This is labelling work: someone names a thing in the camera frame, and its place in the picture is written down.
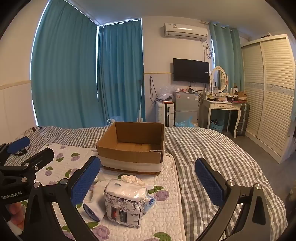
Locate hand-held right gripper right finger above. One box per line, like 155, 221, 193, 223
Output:
194, 158, 288, 241

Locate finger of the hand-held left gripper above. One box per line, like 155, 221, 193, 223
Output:
0, 136, 31, 163
0, 148, 55, 184

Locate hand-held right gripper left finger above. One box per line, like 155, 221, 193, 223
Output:
24, 156, 101, 241

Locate white fluffy cloth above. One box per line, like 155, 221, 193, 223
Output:
89, 180, 111, 222

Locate floral tissue pack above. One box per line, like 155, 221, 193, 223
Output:
104, 179, 147, 229

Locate cream white cloth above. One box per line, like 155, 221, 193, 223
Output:
117, 174, 147, 187

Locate small blue white packet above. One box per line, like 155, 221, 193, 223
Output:
144, 194, 157, 213

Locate person's left hand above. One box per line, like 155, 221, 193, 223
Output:
8, 201, 26, 217

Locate patterned pillow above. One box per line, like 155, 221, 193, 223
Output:
21, 126, 43, 139

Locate floral quilted mat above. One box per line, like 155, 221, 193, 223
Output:
5, 142, 186, 241

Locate grey checked bed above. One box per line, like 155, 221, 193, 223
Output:
0, 125, 287, 241

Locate teal plastic basket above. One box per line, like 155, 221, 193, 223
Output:
209, 119, 225, 133

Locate blue plastic bag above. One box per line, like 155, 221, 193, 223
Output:
174, 116, 193, 128

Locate dark suitcase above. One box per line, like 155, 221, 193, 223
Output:
236, 103, 250, 137

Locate white dressing table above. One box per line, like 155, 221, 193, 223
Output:
200, 96, 242, 138

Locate grey mini fridge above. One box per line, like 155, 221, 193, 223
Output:
173, 91, 200, 127

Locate white suitcase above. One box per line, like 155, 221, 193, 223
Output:
156, 102, 175, 127

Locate wide teal curtain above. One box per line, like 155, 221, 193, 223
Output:
30, 0, 99, 128

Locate white pole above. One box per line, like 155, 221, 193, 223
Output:
139, 80, 144, 122

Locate clear plastic bag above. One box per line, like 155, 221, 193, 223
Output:
159, 83, 176, 100

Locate white oval vanity mirror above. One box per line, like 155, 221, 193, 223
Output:
210, 66, 228, 92

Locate cream slatted wardrobe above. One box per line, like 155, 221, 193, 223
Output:
240, 34, 296, 164

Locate narrow teal curtain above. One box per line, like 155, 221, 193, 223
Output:
97, 20, 146, 127

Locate light teal curtain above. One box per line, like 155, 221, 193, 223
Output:
208, 22, 244, 93

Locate white air conditioner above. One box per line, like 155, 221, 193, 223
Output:
164, 22, 208, 42

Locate black wall cables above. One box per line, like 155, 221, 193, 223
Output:
149, 76, 160, 105

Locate black wall television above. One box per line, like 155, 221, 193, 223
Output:
173, 58, 210, 84

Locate air conditioner cable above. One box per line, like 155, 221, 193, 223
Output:
204, 40, 213, 59

